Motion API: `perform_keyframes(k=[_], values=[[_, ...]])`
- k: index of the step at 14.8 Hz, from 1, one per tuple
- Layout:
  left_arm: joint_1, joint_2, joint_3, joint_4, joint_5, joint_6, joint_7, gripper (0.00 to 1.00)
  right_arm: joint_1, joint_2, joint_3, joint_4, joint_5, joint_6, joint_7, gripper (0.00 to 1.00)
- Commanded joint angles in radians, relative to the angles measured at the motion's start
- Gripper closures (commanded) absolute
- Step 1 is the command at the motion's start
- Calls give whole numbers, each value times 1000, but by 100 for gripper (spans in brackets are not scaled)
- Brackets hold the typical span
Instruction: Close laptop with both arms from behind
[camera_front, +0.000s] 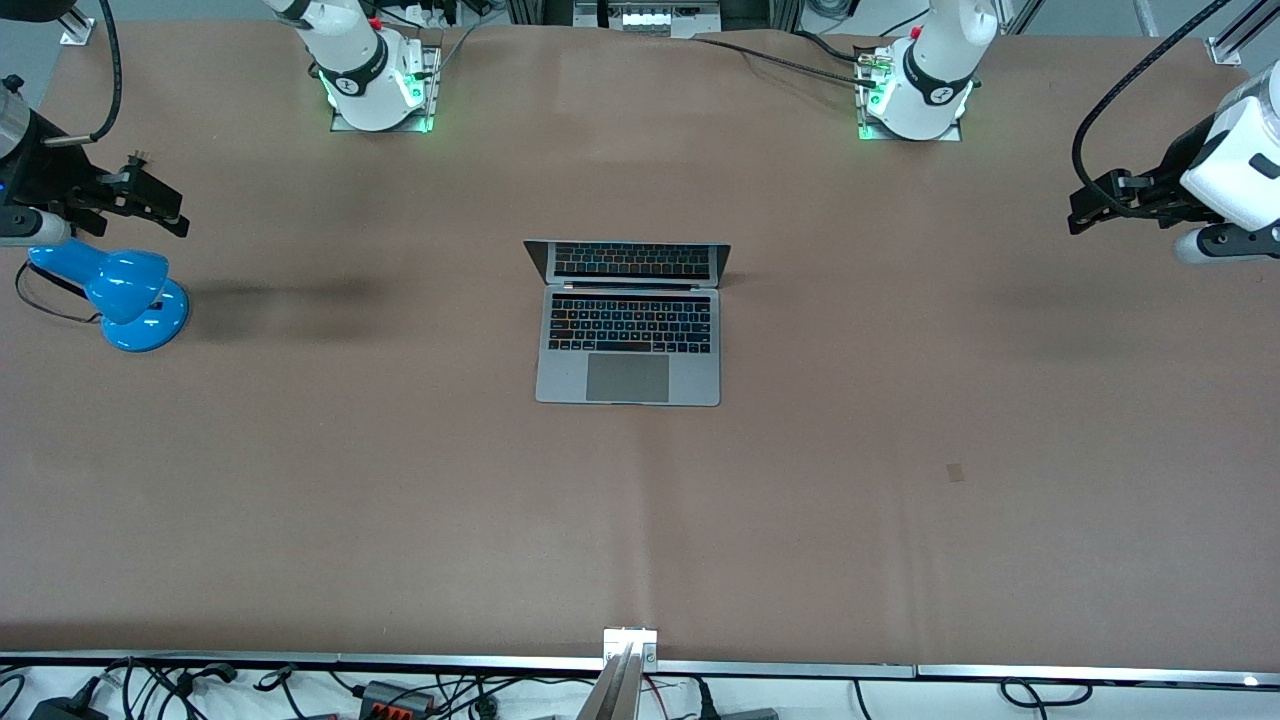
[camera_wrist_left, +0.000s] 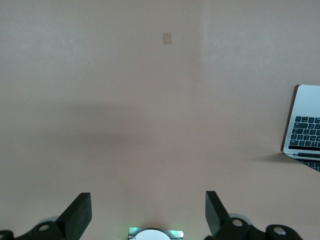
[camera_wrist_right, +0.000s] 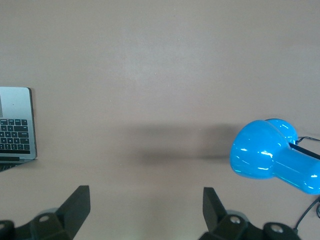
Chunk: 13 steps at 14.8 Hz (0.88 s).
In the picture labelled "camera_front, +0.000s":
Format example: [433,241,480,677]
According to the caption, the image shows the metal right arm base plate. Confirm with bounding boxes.
[329,44,442,134]

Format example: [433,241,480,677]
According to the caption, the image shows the black braided cable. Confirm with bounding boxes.
[692,34,883,93]

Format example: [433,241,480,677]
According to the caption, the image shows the black power adapter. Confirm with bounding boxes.
[28,678,109,720]

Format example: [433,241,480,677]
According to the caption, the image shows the silver mounting bracket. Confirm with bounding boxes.
[603,627,659,669]

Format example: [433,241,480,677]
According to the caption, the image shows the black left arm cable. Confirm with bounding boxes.
[1071,0,1237,217]

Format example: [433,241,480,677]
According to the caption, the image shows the grey laptop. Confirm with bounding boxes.
[523,239,732,407]

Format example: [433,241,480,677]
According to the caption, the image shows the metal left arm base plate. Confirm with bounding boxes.
[856,40,964,142]

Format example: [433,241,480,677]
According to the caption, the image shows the aluminium profile beam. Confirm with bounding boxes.
[574,646,642,720]

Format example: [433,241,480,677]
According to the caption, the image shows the white terminal box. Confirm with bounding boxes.
[574,0,722,40]

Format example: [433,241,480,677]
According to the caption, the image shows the aluminium table edge rail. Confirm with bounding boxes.
[0,651,341,669]
[655,660,918,679]
[338,654,607,673]
[915,664,1280,689]

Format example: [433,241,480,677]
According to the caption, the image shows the white power strip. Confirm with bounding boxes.
[383,0,473,30]

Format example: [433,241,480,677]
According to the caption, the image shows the dark box with orange connectors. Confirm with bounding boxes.
[357,680,438,718]

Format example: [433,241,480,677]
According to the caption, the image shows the black lamp power cord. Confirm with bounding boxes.
[14,150,151,326]

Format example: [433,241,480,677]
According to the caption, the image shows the blue desk lamp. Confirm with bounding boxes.
[27,244,190,353]

